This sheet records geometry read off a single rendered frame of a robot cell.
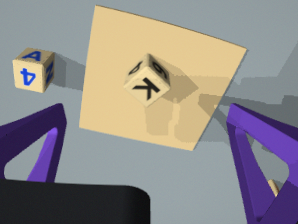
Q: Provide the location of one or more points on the tan mat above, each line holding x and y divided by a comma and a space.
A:
200, 68

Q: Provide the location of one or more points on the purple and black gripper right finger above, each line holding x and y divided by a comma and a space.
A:
257, 195

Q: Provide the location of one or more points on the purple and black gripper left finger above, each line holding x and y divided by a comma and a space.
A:
20, 134

